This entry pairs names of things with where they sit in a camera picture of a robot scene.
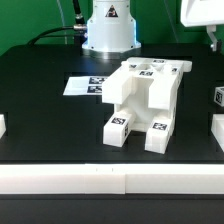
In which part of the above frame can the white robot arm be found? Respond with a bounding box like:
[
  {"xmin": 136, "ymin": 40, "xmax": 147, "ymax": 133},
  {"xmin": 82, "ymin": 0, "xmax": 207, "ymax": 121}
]
[{"xmin": 82, "ymin": 0, "xmax": 224, "ymax": 59}]

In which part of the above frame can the white chair seat part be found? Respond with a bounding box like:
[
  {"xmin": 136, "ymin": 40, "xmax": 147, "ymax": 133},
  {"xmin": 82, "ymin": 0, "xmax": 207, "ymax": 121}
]
[{"xmin": 114, "ymin": 90, "xmax": 177, "ymax": 132}]

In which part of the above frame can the white block right edge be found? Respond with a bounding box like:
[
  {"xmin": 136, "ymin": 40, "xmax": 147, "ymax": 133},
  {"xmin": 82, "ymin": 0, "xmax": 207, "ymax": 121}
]
[{"xmin": 211, "ymin": 114, "xmax": 224, "ymax": 152}]

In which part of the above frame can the white chair back part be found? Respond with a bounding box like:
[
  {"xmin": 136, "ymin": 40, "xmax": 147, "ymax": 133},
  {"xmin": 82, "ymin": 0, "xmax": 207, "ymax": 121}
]
[{"xmin": 102, "ymin": 57, "xmax": 192, "ymax": 110}]

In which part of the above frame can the black cable on base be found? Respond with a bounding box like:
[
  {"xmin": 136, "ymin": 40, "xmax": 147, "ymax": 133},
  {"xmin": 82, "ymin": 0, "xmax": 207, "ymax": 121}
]
[{"xmin": 27, "ymin": 0, "xmax": 88, "ymax": 46}]

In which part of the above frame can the white block left edge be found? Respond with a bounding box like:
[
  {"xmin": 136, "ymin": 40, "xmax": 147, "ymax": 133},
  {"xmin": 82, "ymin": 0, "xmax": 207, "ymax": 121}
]
[{"xmin": 0, "ymin": 114, "xmax": 6, "ymax": 139}]

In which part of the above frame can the white block edge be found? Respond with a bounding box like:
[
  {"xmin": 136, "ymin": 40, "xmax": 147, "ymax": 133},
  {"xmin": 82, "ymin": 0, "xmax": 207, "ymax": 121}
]
[
  {"xmin": 0, "ymin": 114, "xmax": 6, "ymax": 139},
  {"xmin": 211, "ymin": 114, "xmax": 224, "ymax": 152}
]

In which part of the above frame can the white tagged cube right edge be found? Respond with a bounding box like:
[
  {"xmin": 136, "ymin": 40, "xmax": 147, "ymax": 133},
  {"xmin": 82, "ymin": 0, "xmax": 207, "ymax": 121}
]
[{"xmin": 214, "ymin": 86, "xmax": 224, "ymax": 107}]

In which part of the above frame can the white front rail wall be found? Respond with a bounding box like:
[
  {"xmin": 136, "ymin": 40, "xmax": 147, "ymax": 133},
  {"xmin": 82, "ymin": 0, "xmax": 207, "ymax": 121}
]
[{"xmin": 0, "ymin": 164, "xmax": 224, "ymax": 194}]

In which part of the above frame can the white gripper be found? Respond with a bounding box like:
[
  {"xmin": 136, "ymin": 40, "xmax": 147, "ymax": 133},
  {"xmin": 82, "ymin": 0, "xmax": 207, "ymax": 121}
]
[{"xmin": 180, "ymin": 0, "xmax": 224, "ymax": 52}]

